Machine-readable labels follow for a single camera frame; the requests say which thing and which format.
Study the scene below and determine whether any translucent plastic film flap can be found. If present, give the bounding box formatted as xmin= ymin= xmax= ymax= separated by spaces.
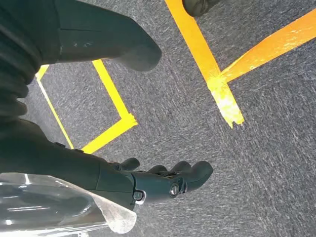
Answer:
xmin=0 ymin=172 xmax=137 ymax=237

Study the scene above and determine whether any yellow floor tape square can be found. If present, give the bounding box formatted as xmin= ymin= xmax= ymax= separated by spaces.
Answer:
xmin=35 ymin=59 xmax=138 ymax=155
xmin=164 ymin=0 xmax=316 ymax=129

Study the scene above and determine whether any black robot foot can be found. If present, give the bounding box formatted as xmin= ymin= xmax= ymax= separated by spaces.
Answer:
xmin=182 ymin=0 xmax=220 ymax=18

